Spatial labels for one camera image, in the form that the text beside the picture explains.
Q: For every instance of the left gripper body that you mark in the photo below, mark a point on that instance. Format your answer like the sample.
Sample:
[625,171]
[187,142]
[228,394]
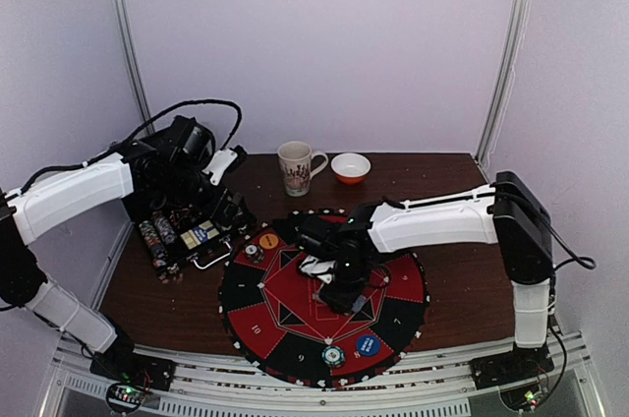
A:
[213,206]

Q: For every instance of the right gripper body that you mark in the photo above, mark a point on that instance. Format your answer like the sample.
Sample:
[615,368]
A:
[339,299]

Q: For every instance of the poker chip stack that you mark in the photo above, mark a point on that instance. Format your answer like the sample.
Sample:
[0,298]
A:
[254,253]
[333,356]

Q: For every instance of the orange big blind button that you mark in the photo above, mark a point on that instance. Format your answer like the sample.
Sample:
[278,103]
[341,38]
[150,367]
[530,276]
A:
[268,241]

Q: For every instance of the blue small blind button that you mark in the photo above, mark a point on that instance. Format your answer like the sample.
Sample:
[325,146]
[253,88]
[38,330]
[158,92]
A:
[367,345]

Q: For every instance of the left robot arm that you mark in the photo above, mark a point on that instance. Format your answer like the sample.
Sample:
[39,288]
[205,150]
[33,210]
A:
[175,174]

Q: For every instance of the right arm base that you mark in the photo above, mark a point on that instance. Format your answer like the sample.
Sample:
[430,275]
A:
[521,375]

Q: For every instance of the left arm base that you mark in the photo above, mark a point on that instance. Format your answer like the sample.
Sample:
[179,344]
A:
[135,376]

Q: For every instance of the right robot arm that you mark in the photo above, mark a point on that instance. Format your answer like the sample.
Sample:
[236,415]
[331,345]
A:
[504,212]

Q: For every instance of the boxed card deck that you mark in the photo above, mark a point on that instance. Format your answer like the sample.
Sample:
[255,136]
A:
[199,234]

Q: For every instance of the black poker chip case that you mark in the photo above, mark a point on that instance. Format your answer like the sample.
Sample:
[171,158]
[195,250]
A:
[177,235]

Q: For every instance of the beige patterned mug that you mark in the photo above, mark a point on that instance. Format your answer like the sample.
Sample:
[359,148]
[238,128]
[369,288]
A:
[299,164]

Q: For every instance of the round poker mat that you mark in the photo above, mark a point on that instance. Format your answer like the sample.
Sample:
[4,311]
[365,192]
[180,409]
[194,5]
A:
[272,315]

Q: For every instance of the white orange bowl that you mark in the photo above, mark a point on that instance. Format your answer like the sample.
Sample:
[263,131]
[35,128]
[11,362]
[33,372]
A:
[350,168]

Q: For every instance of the left aluminium frame post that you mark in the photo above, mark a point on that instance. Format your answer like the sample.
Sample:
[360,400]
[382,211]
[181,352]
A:
[131,59]

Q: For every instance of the aluminium frame post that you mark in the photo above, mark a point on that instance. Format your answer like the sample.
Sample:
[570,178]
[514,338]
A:
[504,80]
[131,59]

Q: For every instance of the right aluminium frame post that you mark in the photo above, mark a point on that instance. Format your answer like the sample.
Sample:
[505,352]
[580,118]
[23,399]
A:
[504,80]

